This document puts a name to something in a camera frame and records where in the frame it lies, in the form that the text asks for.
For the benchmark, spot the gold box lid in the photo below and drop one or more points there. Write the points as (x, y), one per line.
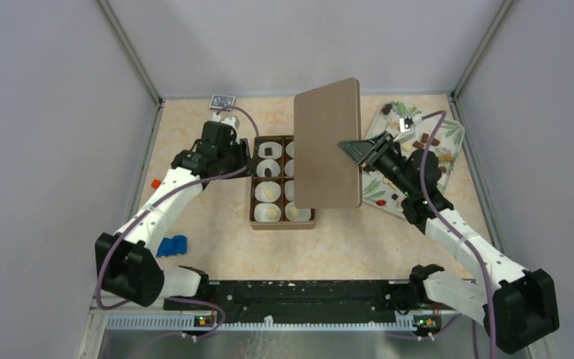
(325, 177)

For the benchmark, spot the blue playing card deck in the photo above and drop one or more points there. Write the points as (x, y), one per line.
(220, 102)

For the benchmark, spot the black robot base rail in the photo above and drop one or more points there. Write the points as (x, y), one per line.
(315, 301)

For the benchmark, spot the blue toy car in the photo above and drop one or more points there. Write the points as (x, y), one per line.
(173, 246)

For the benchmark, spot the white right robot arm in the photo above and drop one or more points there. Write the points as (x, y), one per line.
(516, 306)

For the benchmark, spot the brown chocolate box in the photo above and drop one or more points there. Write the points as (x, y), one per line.
(277, 162)

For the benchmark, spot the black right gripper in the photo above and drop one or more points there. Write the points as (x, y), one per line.
(361, 151)

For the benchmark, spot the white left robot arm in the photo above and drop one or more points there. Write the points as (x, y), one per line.
(125, 259)

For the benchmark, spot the white paper cup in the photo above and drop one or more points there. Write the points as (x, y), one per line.
(289, 149)
(289, 168)
(259, 192)
(289, 190)
(260, 216)
(304, 214)

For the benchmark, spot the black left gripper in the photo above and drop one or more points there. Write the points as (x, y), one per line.
(241, 148)

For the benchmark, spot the white chocolate block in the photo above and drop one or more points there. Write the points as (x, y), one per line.
(293, 212)

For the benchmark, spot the floral white serving tray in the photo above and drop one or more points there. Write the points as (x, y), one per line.
(446, 146)

